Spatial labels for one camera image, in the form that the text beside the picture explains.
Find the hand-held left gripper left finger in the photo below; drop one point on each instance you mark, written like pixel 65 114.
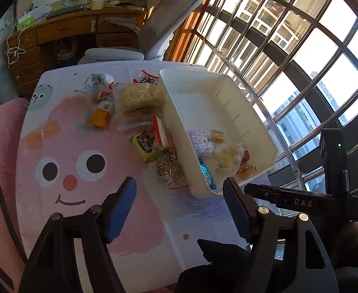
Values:
pixel 120 207

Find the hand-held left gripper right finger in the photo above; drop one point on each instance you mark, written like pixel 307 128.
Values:
pixel 238 210

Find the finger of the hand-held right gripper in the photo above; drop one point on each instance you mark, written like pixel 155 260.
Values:
pixel 264 194

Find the small orange snack packet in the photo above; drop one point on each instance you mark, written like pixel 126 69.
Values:
pixel 246 160

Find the blue snack packet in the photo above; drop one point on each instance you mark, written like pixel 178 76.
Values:
pixel 206 172

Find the clear bag of pale puffs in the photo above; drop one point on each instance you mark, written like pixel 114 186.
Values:
pixel 227 158

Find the small yellow snack packet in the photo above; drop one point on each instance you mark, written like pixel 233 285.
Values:
pixel 217 135

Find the white label snack packet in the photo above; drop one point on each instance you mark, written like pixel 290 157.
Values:
pixel 198 142

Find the orange and white snack packet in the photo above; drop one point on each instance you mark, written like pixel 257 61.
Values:
pixel 101 117

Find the white plastic storage bin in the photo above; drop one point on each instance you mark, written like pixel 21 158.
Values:
pixel 203 103

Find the large clear rice cracker bag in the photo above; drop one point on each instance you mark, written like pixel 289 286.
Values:
pixel 139 96

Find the clear bag of brown snack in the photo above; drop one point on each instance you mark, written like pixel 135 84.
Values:
pixel 171 171

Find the green and yellow snack packet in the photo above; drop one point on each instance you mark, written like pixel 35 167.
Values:
pixel 145 146

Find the clear flat snack packet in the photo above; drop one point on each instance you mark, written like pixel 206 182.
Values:
pixel 133 123

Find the red and white snack packet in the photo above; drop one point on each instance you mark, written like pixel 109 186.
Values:
pixel 160 131

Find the cartoon printed tablecloth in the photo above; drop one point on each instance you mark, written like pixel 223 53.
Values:
pixel 75 128

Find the silver printed snack packet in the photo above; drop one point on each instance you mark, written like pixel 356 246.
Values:
pixel 96 82

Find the red and black snack packet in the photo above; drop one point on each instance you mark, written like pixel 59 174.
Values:
pixel 145 78

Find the pink cushion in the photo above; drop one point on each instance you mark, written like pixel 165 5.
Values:
pixel 1 134

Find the white plastic bag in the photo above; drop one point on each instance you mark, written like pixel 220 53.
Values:
pixel 66 50

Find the grey office chair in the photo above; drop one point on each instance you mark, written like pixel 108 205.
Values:
pixel 157 30

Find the wooden desk with drawers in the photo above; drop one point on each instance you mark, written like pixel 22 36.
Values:
pixel 59 30

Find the cream cup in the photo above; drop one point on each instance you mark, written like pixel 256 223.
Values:
pixel 98 3

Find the green and white tissue box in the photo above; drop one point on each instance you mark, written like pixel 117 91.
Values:
pixel 26 22

